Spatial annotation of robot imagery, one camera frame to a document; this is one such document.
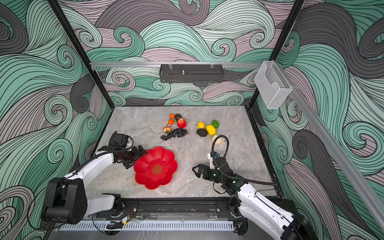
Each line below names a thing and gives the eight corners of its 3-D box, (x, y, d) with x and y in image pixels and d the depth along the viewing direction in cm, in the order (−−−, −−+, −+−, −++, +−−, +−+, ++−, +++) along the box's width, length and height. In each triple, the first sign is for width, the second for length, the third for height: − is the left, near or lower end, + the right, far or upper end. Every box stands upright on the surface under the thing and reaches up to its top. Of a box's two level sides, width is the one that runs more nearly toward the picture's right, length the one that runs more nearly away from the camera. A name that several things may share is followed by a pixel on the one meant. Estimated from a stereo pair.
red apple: (176, 126, 109) (176, 121, 105) (181, 122, 112) (180, 117, 108) (183, 130, 107) (182, 125, 103) (187, 125, 110) (187, 120, 106)
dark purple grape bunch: (161, 141, 102) (160, 137, 98) (161, 135, 105) (160, 131, 101) (187, 136, 104) (187, 132, 101) (185, 130, 108) (185, 126, 104)
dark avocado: (196, 134, 106) (196, 130, 102) (199, 130, 108) (199, 126, 105) (204, 139, 103) (204, 135, 100) (207, 134, 106) (208, 130, 102)
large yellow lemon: (210, 136, 103) (211, 134, 101) (205, 128, 108) (205, 125, 106) (217, 133, 105) (217, 131, 103) (211, 126, 110) (211, 123, 107)
